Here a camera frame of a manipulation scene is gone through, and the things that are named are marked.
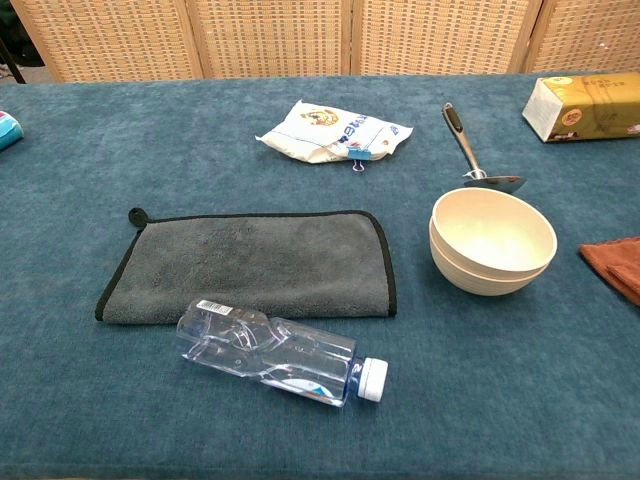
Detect grey microfibre towel black trim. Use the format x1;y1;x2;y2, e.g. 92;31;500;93
94;207;399;324

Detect blue binder clip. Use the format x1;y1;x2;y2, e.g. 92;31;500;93
344;146;374;173

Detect white printed plastic bag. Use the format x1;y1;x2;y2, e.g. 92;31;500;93
254;98;415;165

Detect clear plastic water bottle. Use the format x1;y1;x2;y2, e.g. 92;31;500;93
175;298;390;409

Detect blue plush table cloth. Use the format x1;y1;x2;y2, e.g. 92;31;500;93
0;72;640;480

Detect woven wicker screen panel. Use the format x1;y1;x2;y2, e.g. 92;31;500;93
185;0;357;80
522;0;640;75
9;0;204;84
349;0;544;77

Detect brown cloth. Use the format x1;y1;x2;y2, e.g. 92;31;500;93
578;237;640;306

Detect gold tissue box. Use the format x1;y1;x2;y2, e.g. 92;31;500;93
521;73;640;144

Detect blue plastic wrap box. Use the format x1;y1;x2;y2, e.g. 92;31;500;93
0;110;25;151

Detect black stand pole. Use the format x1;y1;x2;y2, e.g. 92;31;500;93
0;37;26;84

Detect steel ladle black handle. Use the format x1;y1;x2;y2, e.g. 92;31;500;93
441;102;529;191

